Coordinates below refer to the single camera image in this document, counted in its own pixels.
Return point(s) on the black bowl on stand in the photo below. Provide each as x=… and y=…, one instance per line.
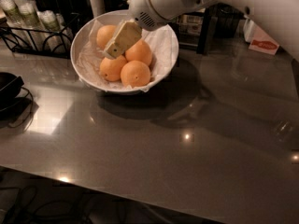
x=16, y=101

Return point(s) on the white appliance with bowls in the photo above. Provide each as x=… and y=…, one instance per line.
x=248, y=30

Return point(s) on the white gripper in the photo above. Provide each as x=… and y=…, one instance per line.
x=141, y=4

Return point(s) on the paper cup stack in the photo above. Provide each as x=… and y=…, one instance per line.
x=29, y=15
x=11, y=11
x=51, y=24

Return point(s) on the white bowl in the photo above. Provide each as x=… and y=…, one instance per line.
x=124, y=16

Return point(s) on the white tall cup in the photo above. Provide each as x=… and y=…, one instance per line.
x=96, y=0

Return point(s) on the black wire cup rack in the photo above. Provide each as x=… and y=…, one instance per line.
x=41, y=42

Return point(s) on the orange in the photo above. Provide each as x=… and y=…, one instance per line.
x=140, y=51
x=135, y=74
x=110, y=70
x=104, y=34

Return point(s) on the paper cup stack right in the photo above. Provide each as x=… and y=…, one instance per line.
x=51, y=24

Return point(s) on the white red card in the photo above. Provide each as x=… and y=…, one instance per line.
x=262, y=42

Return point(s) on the paper cup stack middle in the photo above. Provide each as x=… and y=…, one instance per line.
x=29, y=15

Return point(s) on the white paper liner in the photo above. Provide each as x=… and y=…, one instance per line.
x=162, y=44

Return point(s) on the paper cup stack left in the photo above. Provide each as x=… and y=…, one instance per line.
x=11, y=11

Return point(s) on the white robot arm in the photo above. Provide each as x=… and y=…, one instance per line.
x=279, y=18

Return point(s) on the black mesh basket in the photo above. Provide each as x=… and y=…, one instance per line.
x=228, y=19

